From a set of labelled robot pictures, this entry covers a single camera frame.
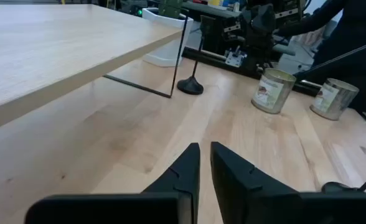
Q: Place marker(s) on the green cactus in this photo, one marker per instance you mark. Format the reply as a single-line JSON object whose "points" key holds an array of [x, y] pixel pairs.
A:
{"points": [[170, 7]]}

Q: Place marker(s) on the person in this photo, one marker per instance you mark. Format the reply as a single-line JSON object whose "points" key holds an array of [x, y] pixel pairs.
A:
{"points": [[351, 31]]}

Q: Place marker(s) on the white plant pot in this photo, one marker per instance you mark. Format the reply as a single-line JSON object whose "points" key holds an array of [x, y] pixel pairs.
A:
{"points": [[167, 53]]}

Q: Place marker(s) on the wooden shelf with black legs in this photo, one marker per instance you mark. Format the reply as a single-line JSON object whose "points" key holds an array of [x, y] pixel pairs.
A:
{"points": [[61, 46]]}

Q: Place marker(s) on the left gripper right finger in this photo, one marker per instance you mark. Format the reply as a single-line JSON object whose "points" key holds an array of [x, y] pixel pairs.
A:
{"points": [[239, 189]]}

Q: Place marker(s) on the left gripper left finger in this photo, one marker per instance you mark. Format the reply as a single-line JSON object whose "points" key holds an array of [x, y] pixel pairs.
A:
{"points": [[186, 174]]}

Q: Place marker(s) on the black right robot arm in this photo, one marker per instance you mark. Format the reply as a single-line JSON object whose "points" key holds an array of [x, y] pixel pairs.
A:
{"points": [[260, 46]]}

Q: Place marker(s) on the glass candle jar with label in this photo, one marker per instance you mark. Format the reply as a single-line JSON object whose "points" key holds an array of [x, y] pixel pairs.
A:
{"points": [[330, 99], [270, 93]]}

